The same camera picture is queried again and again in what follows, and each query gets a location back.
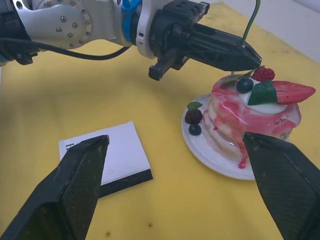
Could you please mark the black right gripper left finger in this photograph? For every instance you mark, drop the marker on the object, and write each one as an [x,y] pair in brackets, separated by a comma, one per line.
[70,190]

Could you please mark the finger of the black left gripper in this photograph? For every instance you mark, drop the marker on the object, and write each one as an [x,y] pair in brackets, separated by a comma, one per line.
[220,56]
[225,33]

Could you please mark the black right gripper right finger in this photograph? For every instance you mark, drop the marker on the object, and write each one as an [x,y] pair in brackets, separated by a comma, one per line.
[285,180]

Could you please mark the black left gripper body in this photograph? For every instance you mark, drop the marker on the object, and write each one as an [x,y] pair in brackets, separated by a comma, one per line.
[172,32]

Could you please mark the pink glazed pancake cake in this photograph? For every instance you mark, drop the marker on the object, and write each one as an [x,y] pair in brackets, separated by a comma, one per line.
[225,112]

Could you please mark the white matchbox with black striker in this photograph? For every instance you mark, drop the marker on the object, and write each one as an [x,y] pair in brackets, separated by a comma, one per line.
[125,155]

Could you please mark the white round plate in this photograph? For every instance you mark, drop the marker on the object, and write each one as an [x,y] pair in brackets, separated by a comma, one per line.
[200,147]

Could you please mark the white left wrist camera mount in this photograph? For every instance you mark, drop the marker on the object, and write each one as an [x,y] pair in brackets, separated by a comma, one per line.
[144,30]

